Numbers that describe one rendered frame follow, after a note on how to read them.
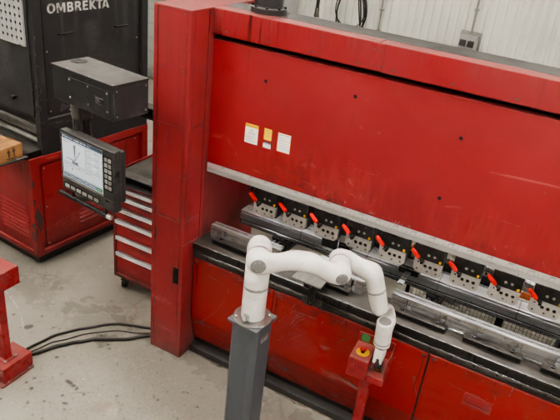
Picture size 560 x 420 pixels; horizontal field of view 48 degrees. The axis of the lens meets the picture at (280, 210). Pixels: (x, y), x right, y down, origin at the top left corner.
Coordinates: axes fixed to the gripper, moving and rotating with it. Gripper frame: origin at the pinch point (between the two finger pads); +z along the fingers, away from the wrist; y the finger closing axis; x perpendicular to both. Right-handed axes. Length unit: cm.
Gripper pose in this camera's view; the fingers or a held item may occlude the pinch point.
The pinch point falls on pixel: (378, 365)
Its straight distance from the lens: 341.1
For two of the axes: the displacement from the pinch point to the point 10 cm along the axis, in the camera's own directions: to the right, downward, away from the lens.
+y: -4.2, 4.9, -7.6
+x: 9.1, 2.4, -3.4
